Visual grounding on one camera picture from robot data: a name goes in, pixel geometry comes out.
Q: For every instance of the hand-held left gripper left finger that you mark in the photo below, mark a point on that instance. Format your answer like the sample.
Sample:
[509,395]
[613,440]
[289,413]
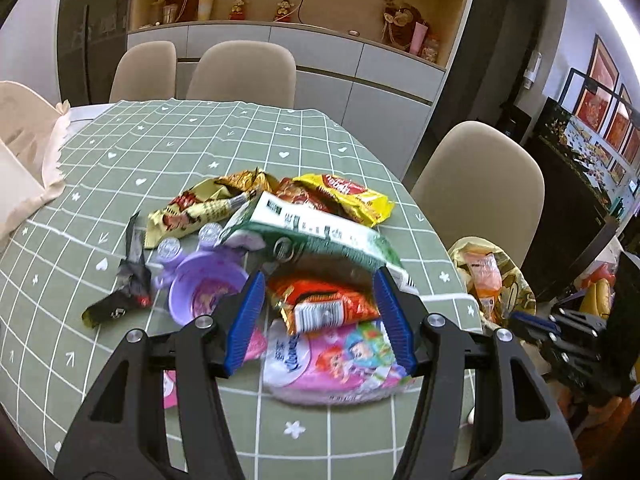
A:
[245,320]

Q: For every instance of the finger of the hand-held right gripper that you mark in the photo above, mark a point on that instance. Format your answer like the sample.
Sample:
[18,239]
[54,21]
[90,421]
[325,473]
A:
[530,321]
[560,360]

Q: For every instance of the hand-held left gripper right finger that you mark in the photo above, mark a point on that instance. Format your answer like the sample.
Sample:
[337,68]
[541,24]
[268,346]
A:
[395,325]

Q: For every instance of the orange snack packet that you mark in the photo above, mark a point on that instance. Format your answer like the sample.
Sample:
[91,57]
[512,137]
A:
[320,292]

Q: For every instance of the green white snack packet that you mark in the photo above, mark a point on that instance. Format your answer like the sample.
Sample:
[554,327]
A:
[310,230]

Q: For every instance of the pale orange plastic packet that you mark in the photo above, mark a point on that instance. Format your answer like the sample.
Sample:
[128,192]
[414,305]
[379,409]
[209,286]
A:
[482,275]

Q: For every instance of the pink tissue packet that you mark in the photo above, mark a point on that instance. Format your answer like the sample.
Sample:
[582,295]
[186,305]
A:
[330,365]

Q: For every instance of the black crumpled wrapper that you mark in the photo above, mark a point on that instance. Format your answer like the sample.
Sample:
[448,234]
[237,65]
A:
[130,280]

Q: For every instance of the beige red long wrapper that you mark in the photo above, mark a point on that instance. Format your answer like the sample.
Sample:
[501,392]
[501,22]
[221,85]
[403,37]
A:
[185,210]

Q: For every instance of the red-brown snack wrapper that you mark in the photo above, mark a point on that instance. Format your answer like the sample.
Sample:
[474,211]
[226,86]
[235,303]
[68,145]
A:
[295,195]

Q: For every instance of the yellow snack packet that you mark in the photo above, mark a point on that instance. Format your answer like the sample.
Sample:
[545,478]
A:
[350,197]

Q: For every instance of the gold foil wrapper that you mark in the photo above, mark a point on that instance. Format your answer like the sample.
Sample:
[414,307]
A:
[245,180]

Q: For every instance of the black decorated cabinet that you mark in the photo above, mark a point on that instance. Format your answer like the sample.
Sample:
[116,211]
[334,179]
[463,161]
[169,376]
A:
[565,185]

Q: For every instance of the beige dining chair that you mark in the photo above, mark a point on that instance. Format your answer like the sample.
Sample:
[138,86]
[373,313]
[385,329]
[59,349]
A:
[145,72]
[480,180]
[240,75]

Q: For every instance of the green checkered tablecloth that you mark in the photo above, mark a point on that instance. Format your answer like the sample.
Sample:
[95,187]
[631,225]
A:
[150,160]

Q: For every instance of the beige ruffled cloth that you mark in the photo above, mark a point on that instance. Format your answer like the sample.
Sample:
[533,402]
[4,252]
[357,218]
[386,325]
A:
[56,160]

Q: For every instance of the wooden shelf cabinet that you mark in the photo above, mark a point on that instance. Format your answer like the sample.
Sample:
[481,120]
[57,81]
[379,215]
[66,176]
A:
[350,75]

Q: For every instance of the clear snack jar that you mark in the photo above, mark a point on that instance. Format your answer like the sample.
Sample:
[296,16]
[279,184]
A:
[430,50]

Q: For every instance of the pink gift box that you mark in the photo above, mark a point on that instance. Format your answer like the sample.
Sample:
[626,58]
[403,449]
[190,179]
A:
[419,40]

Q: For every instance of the small red figurine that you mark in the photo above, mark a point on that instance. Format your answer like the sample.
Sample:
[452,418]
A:
[283,11]
[237,9]

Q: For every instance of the white lidded cup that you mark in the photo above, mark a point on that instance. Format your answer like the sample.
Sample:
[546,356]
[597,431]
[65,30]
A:
[205,7]

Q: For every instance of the dark glass cabinet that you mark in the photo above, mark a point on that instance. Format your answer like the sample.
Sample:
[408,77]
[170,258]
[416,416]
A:
[90,35]

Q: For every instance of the white wall dispenser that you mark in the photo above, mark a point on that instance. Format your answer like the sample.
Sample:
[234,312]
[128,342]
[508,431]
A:
[533,70]

